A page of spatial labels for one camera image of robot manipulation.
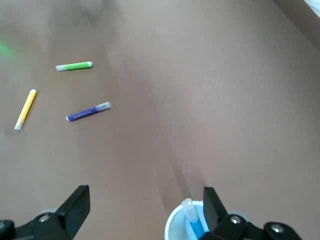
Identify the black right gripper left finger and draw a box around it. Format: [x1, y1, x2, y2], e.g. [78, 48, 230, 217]
[0, 184, 91, 240]

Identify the green marker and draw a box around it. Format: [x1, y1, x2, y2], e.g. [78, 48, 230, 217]
[55, 61, 94, 72]

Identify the purple marker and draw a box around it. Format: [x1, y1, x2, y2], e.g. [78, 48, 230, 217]
[65, 101, 112, 123]

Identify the blue marker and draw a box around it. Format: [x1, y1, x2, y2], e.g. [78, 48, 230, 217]
[181, 197, 205, 240]

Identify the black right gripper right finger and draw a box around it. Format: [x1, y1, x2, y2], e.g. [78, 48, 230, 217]
[202, 186, 305, 240]

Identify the light blue plastic cup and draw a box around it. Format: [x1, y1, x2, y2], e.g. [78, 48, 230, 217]
[164, 199, 213, 240]

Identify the yellow marker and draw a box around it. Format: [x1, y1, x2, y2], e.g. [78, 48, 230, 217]
[13, 88, 38, 132]

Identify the brown paper table cover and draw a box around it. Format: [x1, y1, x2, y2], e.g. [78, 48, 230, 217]
[0, 0, 320, 240]

